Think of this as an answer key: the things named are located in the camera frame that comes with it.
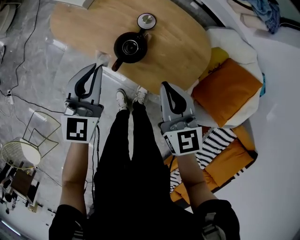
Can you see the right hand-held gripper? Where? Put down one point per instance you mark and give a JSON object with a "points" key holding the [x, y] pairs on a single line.
{"points": [[187, 140]]}

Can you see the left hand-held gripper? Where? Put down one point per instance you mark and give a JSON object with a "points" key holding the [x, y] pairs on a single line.
{"points": [[75, 129]]}

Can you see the white paper scrap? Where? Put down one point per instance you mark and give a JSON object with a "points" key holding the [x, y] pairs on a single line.
{"points": [[103, 58]]}

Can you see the black teapot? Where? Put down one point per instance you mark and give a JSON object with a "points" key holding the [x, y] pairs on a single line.
{"points": [[120, 55]]}

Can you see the clear plastic wrapper piece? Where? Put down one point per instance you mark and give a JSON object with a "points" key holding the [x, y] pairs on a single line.
{"points": [[147, 36]]}

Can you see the person's right forearm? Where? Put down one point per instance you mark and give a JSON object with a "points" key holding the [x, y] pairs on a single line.
{"points": [[194, 178]]}

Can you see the person's left forearm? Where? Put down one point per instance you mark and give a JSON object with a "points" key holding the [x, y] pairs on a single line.
{"points": [[75, 173]]}

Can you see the oval wooden coffee table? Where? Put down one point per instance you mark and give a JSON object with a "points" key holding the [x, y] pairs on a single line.
{"points": [[175, 51]]}

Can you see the round silver teapot lid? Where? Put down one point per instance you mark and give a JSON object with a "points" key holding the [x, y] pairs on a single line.
{"points": [[146, 20]]}

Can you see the person's left white shoe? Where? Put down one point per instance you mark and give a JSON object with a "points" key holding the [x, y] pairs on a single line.
{"points": [[122, 98]]}

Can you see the person's white shoe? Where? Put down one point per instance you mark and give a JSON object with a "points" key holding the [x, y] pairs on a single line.
{"points": [[122, 98], [140, 95]]}

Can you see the person's right white shoe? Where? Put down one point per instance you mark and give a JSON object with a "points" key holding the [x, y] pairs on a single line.
{"points": [[140, 95]]}

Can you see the orange cushion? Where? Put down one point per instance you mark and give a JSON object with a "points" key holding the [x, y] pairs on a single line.
{"points": [[227, 91]]}

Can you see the yellow cushion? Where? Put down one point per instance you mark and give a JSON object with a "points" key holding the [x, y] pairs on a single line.
{"points": [[218, 56]]}

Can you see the white power strip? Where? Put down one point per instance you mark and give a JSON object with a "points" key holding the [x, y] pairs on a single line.
{"points": [[9, 98]]}

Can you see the orange armchair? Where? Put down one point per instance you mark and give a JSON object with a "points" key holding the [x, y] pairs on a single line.
{"points": [[229, 164]]}

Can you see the person's black clothed body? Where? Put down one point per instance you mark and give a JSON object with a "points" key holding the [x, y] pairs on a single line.
{"points": [[131, 175]]}

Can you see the teal book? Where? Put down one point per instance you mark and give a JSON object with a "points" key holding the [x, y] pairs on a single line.
{"points": [[263, 84]]}

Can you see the white oval planter tub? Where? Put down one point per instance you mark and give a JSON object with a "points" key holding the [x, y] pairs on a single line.
{"points": [[7, 14]]}

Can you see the beige bag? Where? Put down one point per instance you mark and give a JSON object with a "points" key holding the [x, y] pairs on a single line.
{"points": [[246, 16]]}

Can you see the dark wooden side table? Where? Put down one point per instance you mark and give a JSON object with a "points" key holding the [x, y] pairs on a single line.
{"points": [[22, 182]]}

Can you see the dark blue patterned cloth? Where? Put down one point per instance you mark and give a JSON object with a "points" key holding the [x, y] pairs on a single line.
{"points": [[273, 21]]}

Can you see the light blue cloth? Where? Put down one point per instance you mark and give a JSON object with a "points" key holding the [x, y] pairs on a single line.
{"points": [[261, 5]]}

